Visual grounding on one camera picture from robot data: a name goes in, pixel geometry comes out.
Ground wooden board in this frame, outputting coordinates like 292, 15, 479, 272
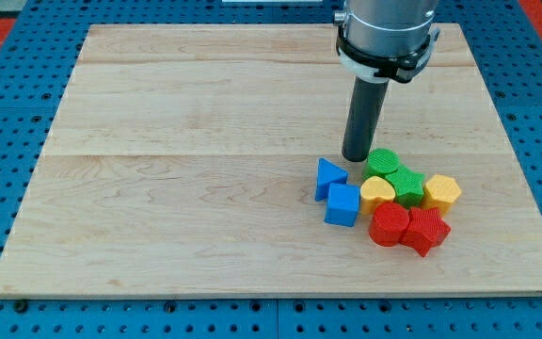
0, 24, 542, 299

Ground black cylindrical pointer tool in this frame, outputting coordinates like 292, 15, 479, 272
342, 77, 388, 162

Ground blue triangle block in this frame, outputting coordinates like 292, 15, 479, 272
314, 158, 348, 202

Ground yellow hexagon block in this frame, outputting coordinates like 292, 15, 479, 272
420, 174, 462, 217

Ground blue cube block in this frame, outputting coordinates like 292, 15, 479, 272
324, 183, 359, 227

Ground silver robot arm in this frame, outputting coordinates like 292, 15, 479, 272
333, 0, 439, 84

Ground red cylinder block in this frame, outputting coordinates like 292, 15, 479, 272
368, 202, 409, 247

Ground green cylinder block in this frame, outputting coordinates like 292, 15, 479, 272
362, 148, 400, 180

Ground red star block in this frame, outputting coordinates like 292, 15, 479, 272
399, 207, 451, 257

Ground yellow heart block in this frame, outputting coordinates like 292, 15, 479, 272
359, 176, 396, 215

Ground blue perforated metal table panel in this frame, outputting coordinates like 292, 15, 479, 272
0, 0, 542, 338

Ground green star block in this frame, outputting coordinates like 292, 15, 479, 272
385, 165, 424, 209

